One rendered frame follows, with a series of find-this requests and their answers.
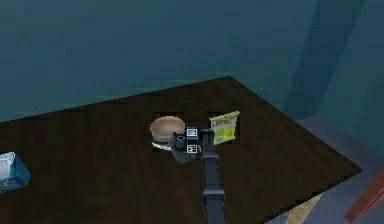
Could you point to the yellow green food packet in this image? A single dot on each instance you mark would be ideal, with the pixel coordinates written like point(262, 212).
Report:
point(225, 128)

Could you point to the blue tissue box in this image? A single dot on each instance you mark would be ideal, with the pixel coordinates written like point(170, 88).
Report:
point(12, 172)

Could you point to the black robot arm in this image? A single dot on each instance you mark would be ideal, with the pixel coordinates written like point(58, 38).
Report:
point(210, 180)

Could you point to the reddish brown wooden chair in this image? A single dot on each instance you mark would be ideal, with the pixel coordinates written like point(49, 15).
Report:
point(366, 200)

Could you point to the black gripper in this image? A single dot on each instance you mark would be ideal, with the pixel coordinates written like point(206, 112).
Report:
point(180, 141)

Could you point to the tan wooden bowl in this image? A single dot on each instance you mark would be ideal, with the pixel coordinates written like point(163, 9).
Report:
point(167, 130)

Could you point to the dark brown dining table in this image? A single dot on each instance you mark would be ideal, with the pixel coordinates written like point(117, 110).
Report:
point(100, 160)

